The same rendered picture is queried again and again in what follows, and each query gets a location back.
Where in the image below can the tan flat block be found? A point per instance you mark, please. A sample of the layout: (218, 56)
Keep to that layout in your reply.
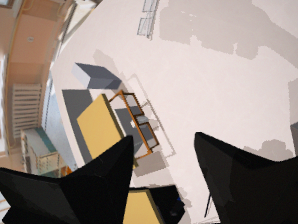
(103, 126)

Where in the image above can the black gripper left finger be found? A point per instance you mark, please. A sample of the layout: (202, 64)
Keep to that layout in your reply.
(94, 194)

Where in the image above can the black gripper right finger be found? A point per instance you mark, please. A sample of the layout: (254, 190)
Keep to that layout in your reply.
(246, 189)

